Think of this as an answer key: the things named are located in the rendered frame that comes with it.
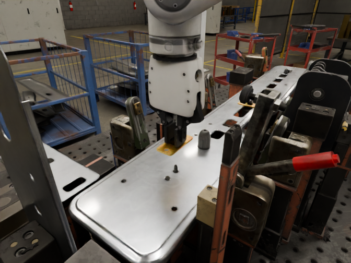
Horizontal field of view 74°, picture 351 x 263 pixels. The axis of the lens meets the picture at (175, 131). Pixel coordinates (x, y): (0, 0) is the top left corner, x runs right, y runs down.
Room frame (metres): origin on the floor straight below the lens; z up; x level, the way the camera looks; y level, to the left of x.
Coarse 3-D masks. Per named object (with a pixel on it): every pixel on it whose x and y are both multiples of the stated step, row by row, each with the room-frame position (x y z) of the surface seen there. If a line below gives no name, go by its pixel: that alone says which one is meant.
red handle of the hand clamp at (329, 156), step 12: (300, 156) 0.28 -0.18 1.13; (312, 156) 0.27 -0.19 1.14; (324, 156) 0.26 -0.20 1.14; (336, 156) 0.26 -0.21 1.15; (252, 168) 0.31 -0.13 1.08; (264, 168) 0.30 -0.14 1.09; (276, 168) 0.29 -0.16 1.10; (288, 168) 0.28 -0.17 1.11; (300, 168) 0.27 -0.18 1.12; (312, 168) 0.26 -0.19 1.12; (324, 168) 0.26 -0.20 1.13
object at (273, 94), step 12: (240, 96) 0.33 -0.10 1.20; (252, 96) 0.33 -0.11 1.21; (264, 96) 0.30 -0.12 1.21; (276, 96) 0.31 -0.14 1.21; (264, 108) 0.30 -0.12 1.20; (276, 108) 0.30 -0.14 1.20; (252, 120) 0.31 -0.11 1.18; (264, 120) 0.30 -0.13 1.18; (252, 132) 0.31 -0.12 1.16; (264, 132) 0.32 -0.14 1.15; (252, 144) 0.30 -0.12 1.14; (240, 156) 0.31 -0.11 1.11; (252, 156) 0.31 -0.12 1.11; (240, 168) 0.31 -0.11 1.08
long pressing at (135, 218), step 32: (192, 128) 0.61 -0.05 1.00; (224, 128) 0.61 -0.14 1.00; (160, 160) 0.45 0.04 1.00; (192, 160) 0.45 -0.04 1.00; (96, 192) 0.34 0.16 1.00; (128, 192) 0.34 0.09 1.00; (160, 192) 0.34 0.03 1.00; (192, 192) 0.34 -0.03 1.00; (96, 224) 0.27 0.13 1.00; (128, 224) 0.27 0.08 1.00; (160, 224) 0.27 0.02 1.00; (192, 224) 0.27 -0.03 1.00; (128, 256) 0.21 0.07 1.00; (160, 256) 0.21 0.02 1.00
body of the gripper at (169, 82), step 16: (160, 64) 0.40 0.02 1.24; (176, 64) 0.38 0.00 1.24; (192, 64) 0.37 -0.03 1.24; (160, 80) 0.40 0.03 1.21; (176, 80) 0.38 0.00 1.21; (192, 80) 0.37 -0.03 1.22; (160, 96) 0.40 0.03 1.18; (176, 96) 0.38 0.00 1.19; (192, 96) 0.37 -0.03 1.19; (176, 112) 0.38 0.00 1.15; (192, 112) 0.37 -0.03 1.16
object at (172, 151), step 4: (188, 136) 0.44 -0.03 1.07; (172, 140) 0.40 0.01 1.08; (188, 140) 0.42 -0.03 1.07; (164, 144) 0.40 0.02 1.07; (168, 144) 0.40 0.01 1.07; (172, 144) 0.40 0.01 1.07; (184, 144) 0.40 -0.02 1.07; (160, 148) 0.39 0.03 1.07; (164, 148) 0.39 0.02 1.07; (168, 148) 0.39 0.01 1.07; (172, 148) 0.39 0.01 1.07; (176, 148) 0.39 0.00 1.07; (180, 148) 0.39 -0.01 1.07; (164, 152) 0.37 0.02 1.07; (168, 152) 0.37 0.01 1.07; (172, 152) 0.37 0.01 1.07
